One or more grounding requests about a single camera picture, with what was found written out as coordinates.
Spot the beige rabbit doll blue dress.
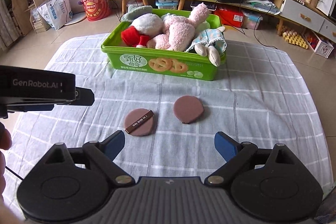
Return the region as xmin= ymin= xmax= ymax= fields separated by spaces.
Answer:
xmin=185 ymin=26 xmax=227 ymax=67

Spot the pink fluffy plush toy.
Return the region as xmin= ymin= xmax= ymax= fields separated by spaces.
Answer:
xmin=146 ymin=3 xmax=209 ymax=52

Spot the white plush red scarf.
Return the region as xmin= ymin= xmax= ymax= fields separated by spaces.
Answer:
xmin=121 ymin=13 xmax=163 ymax=48

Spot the green fleece towel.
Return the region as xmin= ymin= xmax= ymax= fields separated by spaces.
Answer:
xmin=121 ymin=6 xmax=153 ymax=23

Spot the person's left hand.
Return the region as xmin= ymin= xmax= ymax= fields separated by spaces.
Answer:
xmin=0 ymin=123 xmax=12 ymax=200

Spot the brown round powder puff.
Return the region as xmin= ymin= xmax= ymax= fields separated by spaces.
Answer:
xmin=173 ymin=96 xmax=204 ymax=124

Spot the grey checked table cloth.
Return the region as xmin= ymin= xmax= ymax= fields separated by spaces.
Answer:
xmin=3 ymin=35 xmax=334 ymax=211

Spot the white blue paper bag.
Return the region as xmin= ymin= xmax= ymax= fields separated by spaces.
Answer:
xmin=37 ymin=0 xmax=73 ymax=30

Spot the green plastic cookie box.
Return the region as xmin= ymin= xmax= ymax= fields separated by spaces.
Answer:
xmin=101 ymin=8 xmax=226 ymax=81

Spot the red printed bucket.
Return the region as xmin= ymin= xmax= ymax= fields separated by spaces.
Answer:
xmin=81 ymin=0 xmax=110 ymax=22

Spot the yellow egg tray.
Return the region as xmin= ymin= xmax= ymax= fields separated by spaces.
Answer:
xmin=282 ymin=31 xmax=308 ymax=49

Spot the red cardboard box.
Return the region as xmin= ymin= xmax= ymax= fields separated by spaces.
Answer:
xmin=214 ymin=6 xmax=244 ymax=28

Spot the white printed toy box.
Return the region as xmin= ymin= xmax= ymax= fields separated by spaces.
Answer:
xmin=303 ymin=30 xmax=334 ymax=59

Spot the clear box blue lid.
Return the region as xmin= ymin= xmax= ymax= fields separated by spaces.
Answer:
xmin=155 ymin=0 xmax=179 ymax=10

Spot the brown puff with strap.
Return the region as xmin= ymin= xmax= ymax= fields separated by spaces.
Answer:
xmin=124 ymin=109 xmax=154 ymax=136

